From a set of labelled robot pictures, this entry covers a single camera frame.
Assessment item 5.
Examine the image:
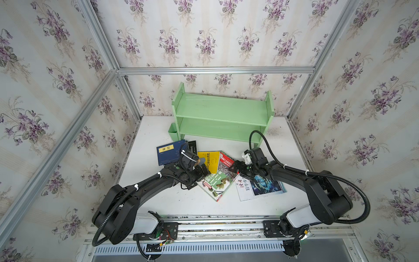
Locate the white blue swirl book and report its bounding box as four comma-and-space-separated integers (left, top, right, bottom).
235, 175, 287, 202

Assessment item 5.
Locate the green red nature book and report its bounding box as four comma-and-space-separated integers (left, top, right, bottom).
198, 151, 237, 202

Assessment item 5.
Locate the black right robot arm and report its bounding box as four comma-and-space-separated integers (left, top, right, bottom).
230, 148, 353, 237

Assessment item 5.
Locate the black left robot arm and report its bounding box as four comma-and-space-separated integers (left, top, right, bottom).
92, 152, 210, 247

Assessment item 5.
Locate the yellow book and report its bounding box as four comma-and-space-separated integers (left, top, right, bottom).
197, 151, 220, 174

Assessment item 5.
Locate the black book under blue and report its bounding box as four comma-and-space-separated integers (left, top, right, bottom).
188, 140, 197, 155

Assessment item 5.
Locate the dark blue book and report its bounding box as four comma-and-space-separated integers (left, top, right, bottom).
156, 140, 188, 166

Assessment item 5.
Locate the green wooden bookshelf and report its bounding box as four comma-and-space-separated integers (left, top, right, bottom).
168, 83, 275, 146

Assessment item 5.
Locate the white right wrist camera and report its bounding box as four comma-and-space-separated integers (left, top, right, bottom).
242, 153, 252, 165

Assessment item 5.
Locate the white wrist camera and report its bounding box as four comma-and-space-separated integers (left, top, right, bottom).
242, 153, 252, 165
180, 150, 200, 169

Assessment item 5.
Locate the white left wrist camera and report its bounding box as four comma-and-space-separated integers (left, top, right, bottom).
180, 150, 200, 169

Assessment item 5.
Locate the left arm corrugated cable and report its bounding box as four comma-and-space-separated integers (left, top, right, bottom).
91, 170, 184, 247

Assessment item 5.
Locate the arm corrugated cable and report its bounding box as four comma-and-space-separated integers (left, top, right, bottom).
248, 130, 371, 225
91, 170, 184, 247

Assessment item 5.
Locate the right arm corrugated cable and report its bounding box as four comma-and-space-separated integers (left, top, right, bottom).
248, 130, 371, 225

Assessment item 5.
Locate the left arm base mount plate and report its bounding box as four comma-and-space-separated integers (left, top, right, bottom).
152, 222, 179, 240

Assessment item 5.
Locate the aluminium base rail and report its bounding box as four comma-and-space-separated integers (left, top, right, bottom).
83, 214, 356, 245

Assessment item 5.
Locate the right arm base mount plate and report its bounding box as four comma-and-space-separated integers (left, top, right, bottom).
263, 220, 284, 238

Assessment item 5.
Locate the aluminium frame top bar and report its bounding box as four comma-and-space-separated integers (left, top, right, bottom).
117, 66, 315, 75

